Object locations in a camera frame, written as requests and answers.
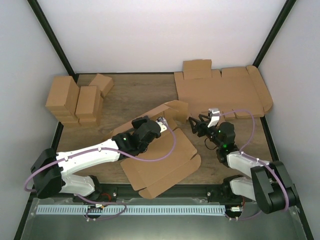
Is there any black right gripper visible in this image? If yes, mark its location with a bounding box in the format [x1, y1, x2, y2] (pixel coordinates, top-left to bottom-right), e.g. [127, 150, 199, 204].
[189, 115, 223, 149]

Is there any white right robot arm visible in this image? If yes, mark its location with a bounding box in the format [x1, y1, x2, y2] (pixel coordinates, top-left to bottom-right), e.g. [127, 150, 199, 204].
[188, 113, 299, 214]

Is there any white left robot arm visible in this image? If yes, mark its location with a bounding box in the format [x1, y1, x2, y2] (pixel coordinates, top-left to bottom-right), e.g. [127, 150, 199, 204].
[30, 116, 167, 202]

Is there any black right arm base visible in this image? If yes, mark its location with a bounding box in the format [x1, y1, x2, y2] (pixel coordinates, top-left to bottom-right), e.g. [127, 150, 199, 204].
[205, 184, 252, 205]

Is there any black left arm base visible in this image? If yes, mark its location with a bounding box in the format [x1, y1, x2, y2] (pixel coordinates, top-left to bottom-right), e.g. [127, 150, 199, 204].
[72, 184, 118, 204]

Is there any tilted small cardboard box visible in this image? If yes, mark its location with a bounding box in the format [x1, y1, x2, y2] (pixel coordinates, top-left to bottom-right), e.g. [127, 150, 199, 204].
[88, 73, 114, 98]

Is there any tall folded cardboard box stack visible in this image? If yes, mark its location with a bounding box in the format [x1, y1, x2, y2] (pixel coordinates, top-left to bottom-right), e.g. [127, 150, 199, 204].
[45, 76, 80, 126]

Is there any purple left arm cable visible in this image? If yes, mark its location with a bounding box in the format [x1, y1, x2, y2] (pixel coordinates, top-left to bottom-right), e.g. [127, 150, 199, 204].
[23, 117, 177, 223]

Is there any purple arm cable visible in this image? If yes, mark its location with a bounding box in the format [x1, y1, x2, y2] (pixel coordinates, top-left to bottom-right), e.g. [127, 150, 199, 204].
[23, 117, 177, 223]
[219, 109, 291, 222]

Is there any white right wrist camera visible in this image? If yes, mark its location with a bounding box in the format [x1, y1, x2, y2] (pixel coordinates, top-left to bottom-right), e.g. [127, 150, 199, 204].
[207, 108, 220, 128]

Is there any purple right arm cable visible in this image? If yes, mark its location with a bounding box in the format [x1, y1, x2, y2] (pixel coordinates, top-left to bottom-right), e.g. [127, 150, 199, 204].
[219, 109, 291, 222]

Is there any light blue slotted cable duct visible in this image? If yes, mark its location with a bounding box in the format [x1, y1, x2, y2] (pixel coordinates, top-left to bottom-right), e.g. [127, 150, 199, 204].
[36, 204, 226, 216]

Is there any black right frame post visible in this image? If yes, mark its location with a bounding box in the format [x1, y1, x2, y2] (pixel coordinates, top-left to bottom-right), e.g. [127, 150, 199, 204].
[252, 0, 297, 68]

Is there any black frame post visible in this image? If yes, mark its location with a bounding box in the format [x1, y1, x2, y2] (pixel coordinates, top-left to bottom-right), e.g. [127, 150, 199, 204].
[27, 0, 76, 80]
[252, 0, 297, 68]

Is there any black left frame post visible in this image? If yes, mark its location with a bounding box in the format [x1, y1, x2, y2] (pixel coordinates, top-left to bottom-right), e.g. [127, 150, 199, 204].
[27, 0, 76, 80]

